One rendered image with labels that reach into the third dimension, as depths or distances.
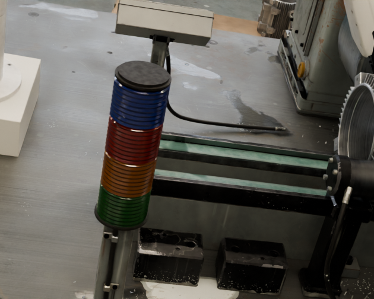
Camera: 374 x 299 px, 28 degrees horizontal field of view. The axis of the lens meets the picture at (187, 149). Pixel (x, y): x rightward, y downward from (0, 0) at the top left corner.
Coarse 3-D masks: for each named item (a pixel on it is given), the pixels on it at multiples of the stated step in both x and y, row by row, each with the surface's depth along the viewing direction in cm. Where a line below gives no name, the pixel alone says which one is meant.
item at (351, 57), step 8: (344, 24) 147; (344, 32) 146; (344, 40) 145; (352, 40) 141; (344, 48) 145; (352, 48) 140; (344, 56) 146; (352, 56) 140; (360, 56) 135; (344, 64) 147; (352, 64) 139; (360, 64) 135; (368, 64) 135; (352, 72) 140; (368, 72) 136; (352, 80) 142
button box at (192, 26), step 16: (128, 0) 130; (128, 16) 130; (144, 16) 130; (160, 16) 130; (176, 16) 131; (192, 16) 131; (208, 16) 131; (128, 32) 134; (144, 32) 132; (160, 32) 131; (176, 32) 130; (192, 32) 131; (208, 32) 131
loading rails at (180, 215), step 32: (160, 160) 123; (192, 160) 123; (224, 160) 124; (256, 160) 124; (288, 160) 126; (320, 160) 128; (160, 192) 114; (192, 192) 114; (224, 192) 115; (256, 192) 115; (288, 192) 116; (320, 192) 119; (160, 224) 118; (192, 224) 118; (224, 224) 118; (256, 224) 118; (288, 224) 118; (320, 224) 119; (288, 256) 122; (352, 256) 123
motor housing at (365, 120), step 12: (360, 84) 118; (372, 84) 114; (348, 96) 123; (360, 96) 122; (372, 96) 112; (348, 108) 124; (360, 108) 124; (372, 108) 124; (348, 120) 125; (360, 120) 125; (372, 120) 125; (348, 132) 125; (360, 132) 126; (372, 132) 126; (348, 144) 125; (360, 144) 125; (372, 144) 110; (348, 156) 124; (360, 156) 125; (372, 156) 110
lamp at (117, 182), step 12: (108, 156) 81; (108, 168) 82; (120, 168) 81; (132, 168) 81; (144, 168) 81; (108, 180) 82; (120, 180) 81; (132, 180) 81; (144, 180) 82; (120, 192) 82; (132, 192) 82; (144, 192) 83
